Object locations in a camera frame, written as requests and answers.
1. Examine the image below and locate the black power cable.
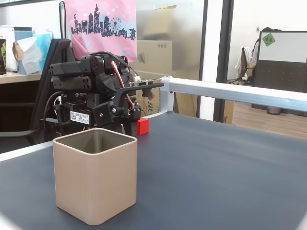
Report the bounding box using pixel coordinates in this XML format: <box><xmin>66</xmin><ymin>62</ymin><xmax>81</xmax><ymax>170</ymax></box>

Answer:
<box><xmin>43</xmin><ymin>92</ymin><xmax>63</xmax><ymax>142</ymax></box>

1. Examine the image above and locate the large brown cardboard box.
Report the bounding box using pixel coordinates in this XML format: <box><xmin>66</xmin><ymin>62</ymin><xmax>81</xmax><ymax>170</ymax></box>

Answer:
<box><xmin>136</xmin><ymin>39</ymin><xmax>173</xmax><ymax>72</ymax></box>

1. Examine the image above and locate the blue cup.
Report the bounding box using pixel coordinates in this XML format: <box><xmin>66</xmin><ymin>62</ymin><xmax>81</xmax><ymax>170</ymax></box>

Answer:
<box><xmin>13</xmin><ymin>26</ymin><xmax>34</xmax><ymax>75</ymax></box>

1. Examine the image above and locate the wooden desk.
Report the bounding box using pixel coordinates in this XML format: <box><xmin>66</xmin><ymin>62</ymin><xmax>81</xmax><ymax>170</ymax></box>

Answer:
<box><xmin>0</xmin><ymin>70</ymin><xmax>43</xmax><ymax>85</ymax></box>

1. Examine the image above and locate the red cube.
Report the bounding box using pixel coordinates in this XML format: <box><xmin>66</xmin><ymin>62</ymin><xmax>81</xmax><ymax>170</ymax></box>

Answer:
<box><xmin>137</xmin><ymin>117</ymin><xmax>150</xmax><ymax>135</ymax></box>

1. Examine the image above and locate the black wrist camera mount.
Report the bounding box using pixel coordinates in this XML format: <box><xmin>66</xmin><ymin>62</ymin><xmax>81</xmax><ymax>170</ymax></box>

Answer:
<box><xmin>114</xmin><ymin>78</ymin><xmax>165</xmax><ymax>114</ymax></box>

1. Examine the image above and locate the printed brown cardboard box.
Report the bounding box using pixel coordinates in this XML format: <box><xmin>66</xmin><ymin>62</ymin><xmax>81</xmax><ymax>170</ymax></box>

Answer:
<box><xmin>136</xmin><ymin>86</ymin><xmax>161</xmax><ymax>116</ymax></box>

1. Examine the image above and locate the beige square container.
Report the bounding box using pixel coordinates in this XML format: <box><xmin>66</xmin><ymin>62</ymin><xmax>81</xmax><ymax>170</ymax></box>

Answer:
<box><xmin>52</xmin><ymin>128</ymin><xmax>138</xmax><ymax>226</ymax></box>

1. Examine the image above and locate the white jacket on chair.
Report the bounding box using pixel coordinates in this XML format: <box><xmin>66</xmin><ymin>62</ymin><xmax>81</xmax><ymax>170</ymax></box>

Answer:
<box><xmin>234</xmin><ymin>46</ymin><xmax>250</xmax><ymax>81</ymax></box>

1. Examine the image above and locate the blue tissue pack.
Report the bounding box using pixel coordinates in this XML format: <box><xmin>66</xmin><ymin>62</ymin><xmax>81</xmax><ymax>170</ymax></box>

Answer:
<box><xmin>33</xmin><ymin>30</ymin><xmax>54</xmax><ymax>70</ymax></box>

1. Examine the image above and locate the open brown cardboard box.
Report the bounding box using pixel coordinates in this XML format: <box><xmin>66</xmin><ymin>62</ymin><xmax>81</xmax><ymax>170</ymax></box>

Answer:
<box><xmin>141</xmin><ymin>6</ymin><xmax>178</xmax><ymax>41</ymax></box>

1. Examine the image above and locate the pink skyline tote bag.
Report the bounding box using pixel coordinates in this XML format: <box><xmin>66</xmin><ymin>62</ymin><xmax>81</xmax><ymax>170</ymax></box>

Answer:
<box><xmin>64</xmin><ymin>0</ymin><xmax>138</xmax><ymax>63</ymax></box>

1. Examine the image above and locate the red white servo cable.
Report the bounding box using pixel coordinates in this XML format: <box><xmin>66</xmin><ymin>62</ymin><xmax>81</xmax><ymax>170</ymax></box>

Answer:
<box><xmin>111</xmin><ymin>60</ymin><xmax>134</xmax><ymax>111</ymax></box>

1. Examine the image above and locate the green square sticker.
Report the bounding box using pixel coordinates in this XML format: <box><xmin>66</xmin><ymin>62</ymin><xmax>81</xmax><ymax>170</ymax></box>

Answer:
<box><xmin>261</xmin><ymin>33</ymin><xmax>276</xmax><ymax>47</ymax></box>

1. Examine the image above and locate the person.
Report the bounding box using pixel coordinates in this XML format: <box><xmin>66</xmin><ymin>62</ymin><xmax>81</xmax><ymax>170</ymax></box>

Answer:
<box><xmin>250</xmin><ymin>27</ymin><xmax>283</xmax><ymax>63</ymax></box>

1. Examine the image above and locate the dark box with green print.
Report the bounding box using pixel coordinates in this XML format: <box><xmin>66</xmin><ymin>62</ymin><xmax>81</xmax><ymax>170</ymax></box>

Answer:
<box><xmin>0</xmin><ymin>39</ymin><xmax>8</xmax><ymax>75</ymax></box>

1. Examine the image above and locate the aluminium table guard rail frame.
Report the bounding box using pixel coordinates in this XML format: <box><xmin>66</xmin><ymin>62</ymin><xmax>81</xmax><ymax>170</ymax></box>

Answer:
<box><xmin>159</xmin><ymin>76</ymin><xmax>307</xmax><ymax>114</ymax></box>

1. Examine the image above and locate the office partition with whiteboard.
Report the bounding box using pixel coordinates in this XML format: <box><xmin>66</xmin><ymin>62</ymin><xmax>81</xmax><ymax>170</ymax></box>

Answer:
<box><xmin>253</xmin><ymin>30</ymin><xmax>307</xmax><ymax>93</ymax></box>

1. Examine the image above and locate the white crumpled paper bag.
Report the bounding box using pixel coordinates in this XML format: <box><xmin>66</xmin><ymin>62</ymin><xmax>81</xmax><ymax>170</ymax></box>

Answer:
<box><xmin>15</xmin><ymin>35</ymin><xmax>47</xmax><ymax>75</ymax></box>

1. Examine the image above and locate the white box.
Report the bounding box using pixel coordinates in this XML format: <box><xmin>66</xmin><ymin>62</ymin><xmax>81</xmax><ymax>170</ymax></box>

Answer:
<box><xmin>0</xmin><ymin>24</ymin><xmax>19</xmax><ymax>72</ymax></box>

